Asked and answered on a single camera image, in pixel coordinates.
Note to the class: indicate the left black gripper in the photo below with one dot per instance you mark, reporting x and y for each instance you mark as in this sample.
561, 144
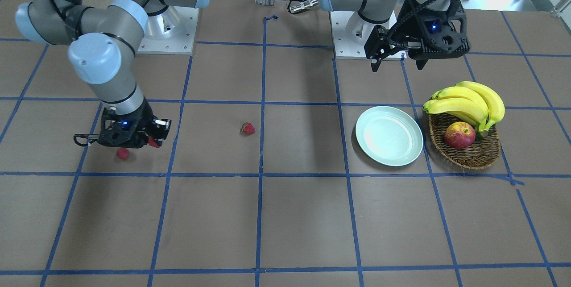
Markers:
411, 28

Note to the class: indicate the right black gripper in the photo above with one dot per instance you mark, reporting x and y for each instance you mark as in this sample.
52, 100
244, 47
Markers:
145, 118

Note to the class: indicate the red strawberry two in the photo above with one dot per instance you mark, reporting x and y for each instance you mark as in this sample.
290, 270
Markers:
153, 142

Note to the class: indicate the red strawberry three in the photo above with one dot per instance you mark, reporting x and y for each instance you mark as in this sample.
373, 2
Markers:
122, 153

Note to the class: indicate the red strawberry one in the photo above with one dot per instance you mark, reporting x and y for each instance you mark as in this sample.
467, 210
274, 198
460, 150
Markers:
247, 129

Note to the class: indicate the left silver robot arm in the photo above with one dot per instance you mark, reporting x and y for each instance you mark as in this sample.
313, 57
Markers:
378, 12

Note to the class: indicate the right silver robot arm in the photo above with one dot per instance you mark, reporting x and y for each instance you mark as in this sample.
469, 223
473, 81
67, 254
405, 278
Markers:
102, 45

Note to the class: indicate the light green plate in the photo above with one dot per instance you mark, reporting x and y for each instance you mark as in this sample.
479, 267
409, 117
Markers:
389, 136

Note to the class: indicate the yellow banana bunch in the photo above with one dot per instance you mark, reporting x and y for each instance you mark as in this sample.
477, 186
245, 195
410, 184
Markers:
475, 103

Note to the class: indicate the red apple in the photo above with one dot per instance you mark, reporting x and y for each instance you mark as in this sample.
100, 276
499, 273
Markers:
459, 135

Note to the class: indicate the wicker basket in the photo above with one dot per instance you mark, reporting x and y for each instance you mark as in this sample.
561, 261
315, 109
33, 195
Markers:
481, 154

